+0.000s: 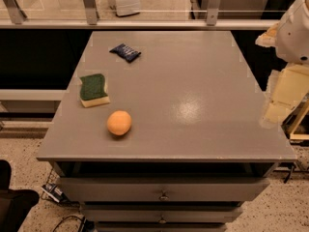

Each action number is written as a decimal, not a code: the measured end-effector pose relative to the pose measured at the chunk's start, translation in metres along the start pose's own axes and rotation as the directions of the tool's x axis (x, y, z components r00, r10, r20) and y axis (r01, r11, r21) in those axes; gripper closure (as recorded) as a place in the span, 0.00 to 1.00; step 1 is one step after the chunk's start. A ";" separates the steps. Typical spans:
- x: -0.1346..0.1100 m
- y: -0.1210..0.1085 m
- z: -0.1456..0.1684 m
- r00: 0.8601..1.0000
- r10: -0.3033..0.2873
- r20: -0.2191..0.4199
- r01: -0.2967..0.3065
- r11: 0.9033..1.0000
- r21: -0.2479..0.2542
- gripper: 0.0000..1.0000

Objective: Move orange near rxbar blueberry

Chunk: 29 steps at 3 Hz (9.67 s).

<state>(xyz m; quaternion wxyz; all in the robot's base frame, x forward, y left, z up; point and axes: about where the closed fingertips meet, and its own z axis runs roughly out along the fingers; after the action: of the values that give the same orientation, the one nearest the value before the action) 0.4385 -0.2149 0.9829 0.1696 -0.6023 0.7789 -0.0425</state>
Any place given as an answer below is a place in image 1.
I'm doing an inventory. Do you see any middle grey drawer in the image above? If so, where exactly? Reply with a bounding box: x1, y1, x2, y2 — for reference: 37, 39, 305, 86
81, 205, 242, 223

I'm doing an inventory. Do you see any grey drawer cabinet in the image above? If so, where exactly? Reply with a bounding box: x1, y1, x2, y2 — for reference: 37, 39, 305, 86
38, 31, 295, 232

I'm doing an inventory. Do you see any metal glass railing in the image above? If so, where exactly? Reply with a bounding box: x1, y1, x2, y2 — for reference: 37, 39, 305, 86
0, 0, 283, 30

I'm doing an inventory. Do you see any grey drawer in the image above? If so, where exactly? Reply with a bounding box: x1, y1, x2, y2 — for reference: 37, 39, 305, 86
81, 205, 242, 223
58, 177, 269, 202

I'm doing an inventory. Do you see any green yellow sponge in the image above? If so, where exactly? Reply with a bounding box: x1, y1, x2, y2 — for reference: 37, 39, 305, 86
79, 73, 110, 108

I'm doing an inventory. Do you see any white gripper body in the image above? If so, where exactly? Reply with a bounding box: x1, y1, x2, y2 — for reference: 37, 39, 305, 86
275, 0, 309, 64

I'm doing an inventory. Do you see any power strip on floor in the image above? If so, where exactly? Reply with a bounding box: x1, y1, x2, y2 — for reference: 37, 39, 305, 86
42, 184, 65, 203

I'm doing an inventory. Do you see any top grey drawer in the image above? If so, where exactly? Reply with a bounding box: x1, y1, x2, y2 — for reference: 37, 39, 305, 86
58, 177, 269, 202

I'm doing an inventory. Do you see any black chair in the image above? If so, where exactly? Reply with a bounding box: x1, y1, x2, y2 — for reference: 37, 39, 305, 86
0, 159, 40, 232

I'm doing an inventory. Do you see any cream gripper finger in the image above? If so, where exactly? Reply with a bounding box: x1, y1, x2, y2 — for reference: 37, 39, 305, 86
255, 23, 278, 47
260, 63, 309, 129

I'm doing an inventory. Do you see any black floor cable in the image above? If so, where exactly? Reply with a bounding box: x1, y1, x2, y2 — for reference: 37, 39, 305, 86
51, 214, 88, 232

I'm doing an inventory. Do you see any blue rxbar wrapper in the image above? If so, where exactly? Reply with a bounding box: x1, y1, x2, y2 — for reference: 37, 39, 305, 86
110, 43, 141, 63

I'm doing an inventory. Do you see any orange fruit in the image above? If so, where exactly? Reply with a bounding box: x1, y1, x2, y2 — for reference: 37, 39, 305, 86
107, 110, 132, 135

